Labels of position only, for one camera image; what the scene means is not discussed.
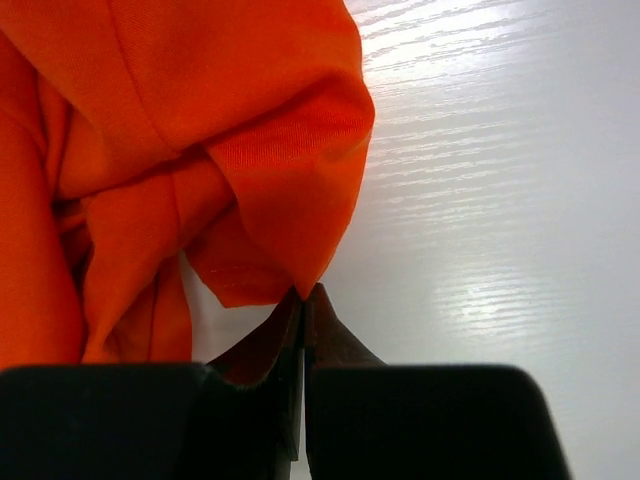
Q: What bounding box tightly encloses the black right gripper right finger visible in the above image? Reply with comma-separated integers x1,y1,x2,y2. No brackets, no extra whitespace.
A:
304,285,570,479

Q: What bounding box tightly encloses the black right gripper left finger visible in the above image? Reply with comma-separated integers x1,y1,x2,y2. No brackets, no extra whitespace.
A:
1,292,302,479

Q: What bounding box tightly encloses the orange t shirt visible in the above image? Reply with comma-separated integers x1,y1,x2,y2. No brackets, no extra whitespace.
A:
1,1,375,368

